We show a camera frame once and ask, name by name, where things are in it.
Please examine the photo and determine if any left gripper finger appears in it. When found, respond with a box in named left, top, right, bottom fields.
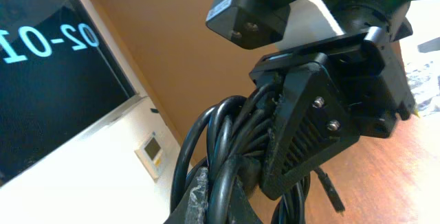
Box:
left=164, top=165, right=265, bottom=224

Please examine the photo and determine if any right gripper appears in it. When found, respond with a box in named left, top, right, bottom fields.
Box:
left=249, top=26, right=415, bottom=200

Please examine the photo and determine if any black cable bundle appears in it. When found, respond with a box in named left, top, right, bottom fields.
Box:
left=169, top=81, right=346, bottom=224

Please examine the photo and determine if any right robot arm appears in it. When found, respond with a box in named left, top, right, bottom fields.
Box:
left=250, top=0, right=415, bottom=199

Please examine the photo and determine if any white wall thermostat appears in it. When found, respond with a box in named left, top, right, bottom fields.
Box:
left=135, top=131, right=166, bottom=181

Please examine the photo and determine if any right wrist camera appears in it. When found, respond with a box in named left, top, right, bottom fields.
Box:
left=205, top=0, right=344, bottom=51

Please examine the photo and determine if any wall monitor screen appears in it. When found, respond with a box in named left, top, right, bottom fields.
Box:
left=1, top=0, right=136, bottom=184

